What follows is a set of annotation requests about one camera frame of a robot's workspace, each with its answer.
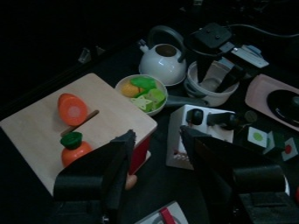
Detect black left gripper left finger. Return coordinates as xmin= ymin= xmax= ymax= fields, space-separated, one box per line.
xmin=50 ymin=129 xmax=137 ymax=224

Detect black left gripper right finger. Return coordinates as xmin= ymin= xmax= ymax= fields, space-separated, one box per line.
xmin=177 ymin=125 xmax=299 ymax=224

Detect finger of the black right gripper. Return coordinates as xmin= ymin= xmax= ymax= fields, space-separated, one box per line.
xmin=214 ymin=65 xmax=246 ymax=94
xmin=194 ymin=53 xmax=214 ymax=85

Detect peach toy egg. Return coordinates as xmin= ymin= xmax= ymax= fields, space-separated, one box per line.
xmin=124 ymin=172 xmax=138 ymax=191

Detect pink toy stove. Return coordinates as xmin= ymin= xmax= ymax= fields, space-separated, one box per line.
xmin=244 ymin=73 xmax=299 ymax=133

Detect orange carrot with green top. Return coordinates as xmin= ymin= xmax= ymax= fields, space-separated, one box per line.
xmin=58 ymin=131 xmax=94 ymax=168

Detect white round plate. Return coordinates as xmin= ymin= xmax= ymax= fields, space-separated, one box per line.
xmin=283 ymin=174 xmax=292 ymax=197

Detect small dark round knob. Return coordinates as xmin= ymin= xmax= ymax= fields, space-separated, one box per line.
xmin=242 ymin=109 xmax=258 ymax=123

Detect light green toy food piece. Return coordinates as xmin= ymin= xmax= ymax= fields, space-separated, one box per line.
xmin=145 ymin=87 xmax=166 ymax=107

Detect colour dot block strip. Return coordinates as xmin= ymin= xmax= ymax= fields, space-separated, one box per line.
xmin=246 ymin=125 xmax=299 ymax=162

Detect dark green toy food piece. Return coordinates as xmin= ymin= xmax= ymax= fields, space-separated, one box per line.
xmin=129 ymin=75 xmax=157 ymax=92

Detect black toy pan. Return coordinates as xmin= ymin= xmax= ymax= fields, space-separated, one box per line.
xmin=265 ymin=88 xmax=299 ymax=128

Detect pale green star toy piece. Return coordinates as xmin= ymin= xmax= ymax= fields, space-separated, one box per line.
xmin=129 ymin=94 xmax=154 ymax=113

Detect yellow toy food piece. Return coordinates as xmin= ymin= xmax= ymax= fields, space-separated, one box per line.
xmin=118 ymin=82 xmax=142 ymax=99

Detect orange cutting board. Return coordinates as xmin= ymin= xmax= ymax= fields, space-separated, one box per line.
xmin=0 ymin=73 xmax=158 ymax=197

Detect white card with red stripe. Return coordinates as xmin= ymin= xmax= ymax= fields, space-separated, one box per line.
xmin=133 ymin=200 xmax=190 ymax=224

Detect white bowl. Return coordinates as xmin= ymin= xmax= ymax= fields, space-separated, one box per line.
xmin=113 ymin=73 xmax=169 ymax=117

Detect white toy box black knobs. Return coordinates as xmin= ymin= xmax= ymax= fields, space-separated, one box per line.
xmin=164 ymin=103 xmax=237 ymax=171

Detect orange carrot slice toy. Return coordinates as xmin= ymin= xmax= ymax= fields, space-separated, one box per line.
xmin=56 ymin=93 xmax=89 ymax=127

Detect white toy pot grey handle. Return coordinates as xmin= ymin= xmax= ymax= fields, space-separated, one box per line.
xmin=164 ymin=60 xmax=240 ymax=109

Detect black cable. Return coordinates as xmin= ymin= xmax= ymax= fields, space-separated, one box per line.
xmin=226 ymin=23 xmax=299 ymax=39

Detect white toy kettle grey handle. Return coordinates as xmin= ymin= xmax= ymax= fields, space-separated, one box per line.
xmin=134 ymin=24 xmax=188 ymax=88

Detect metal frame corner bracket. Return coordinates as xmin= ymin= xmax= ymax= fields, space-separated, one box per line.
xmin=77 ymin=46 xmax=108 ymax=65

